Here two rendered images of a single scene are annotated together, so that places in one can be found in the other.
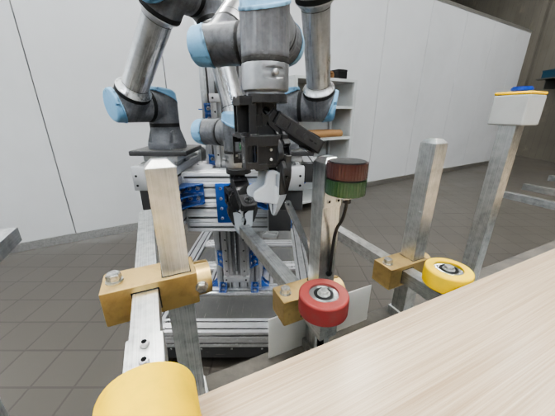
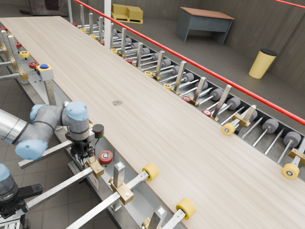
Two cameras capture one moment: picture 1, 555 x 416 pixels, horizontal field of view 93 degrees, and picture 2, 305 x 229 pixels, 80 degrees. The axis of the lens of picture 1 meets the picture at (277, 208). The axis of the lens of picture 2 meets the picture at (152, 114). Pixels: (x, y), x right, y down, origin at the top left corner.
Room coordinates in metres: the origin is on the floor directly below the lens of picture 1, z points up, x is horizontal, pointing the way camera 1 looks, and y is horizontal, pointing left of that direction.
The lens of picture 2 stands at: (0.44, 0.59, 1.81)
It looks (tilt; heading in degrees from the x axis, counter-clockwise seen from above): 40 degrees down; 243
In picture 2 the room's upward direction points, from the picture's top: 12 degrees clockwise
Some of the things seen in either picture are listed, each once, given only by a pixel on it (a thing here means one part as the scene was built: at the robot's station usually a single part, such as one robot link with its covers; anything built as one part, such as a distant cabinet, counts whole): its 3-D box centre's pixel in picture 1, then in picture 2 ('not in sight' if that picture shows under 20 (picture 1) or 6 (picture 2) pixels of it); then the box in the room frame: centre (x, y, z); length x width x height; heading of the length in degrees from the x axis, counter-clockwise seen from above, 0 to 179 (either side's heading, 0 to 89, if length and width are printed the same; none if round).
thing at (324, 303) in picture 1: (321, 319); (105, 161); (0.35, -0.07, 0.85); 0.08 x 0.08 x 0.11
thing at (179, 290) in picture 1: (160, 286); (120, 189); (0.31, 0.16, 0.95); 0.13 x 0.06 x 0.05; 115
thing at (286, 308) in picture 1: (310, 297); (94, 165); (0.42, -0.06, 0.85); 0.13 x 0.06 x 0.05; 115
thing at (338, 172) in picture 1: (347, 168); (98, 129); (0.38, -0.10, 1.10); 0.06 x 0.06 x 0.02
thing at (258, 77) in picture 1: (266, 81); (80, 131); (0.47, 0.02, 1.22); 0.08 x 0.08 x 0.05
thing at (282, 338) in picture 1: (322, 319); (86, 170); (0.46, -0.10, 0.75); 0.26 x 0.01 x 0.10; 115
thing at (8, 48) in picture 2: not in sight; (11, 56); (1.06, -1.44, 0.87); 0.03 x 0.03 x 0.48; 25
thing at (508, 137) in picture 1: (486, 215); (53, 106); (0.64, -0.55, 0.93); 0.05 x 0.04 x 0.45; 115
